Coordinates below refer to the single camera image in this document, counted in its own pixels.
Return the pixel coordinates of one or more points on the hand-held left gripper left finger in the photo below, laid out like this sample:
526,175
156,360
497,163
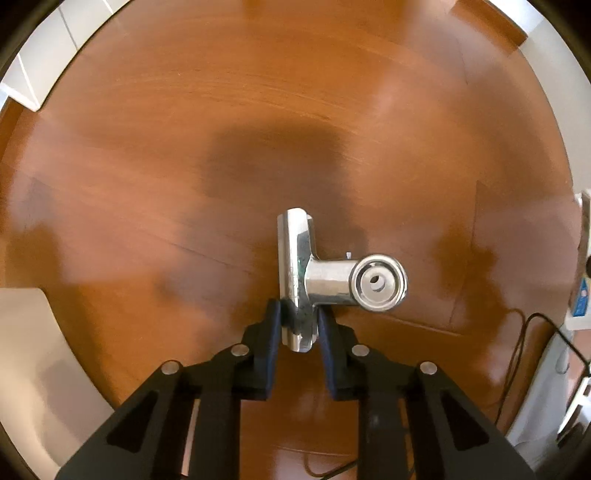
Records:
273,341

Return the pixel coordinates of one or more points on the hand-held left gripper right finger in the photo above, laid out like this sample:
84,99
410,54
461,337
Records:
327,350

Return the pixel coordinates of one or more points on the silver metal bulldog clip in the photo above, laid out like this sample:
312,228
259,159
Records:
328,286

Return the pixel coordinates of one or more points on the cream square plastic bin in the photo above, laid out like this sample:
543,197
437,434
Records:
37,369

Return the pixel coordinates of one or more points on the white cloth cover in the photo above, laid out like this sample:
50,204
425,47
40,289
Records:
540,406

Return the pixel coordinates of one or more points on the white device with blue label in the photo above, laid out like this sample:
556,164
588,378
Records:
582,295

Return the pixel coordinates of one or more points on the white cabinet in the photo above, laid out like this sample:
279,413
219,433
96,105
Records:
46,55

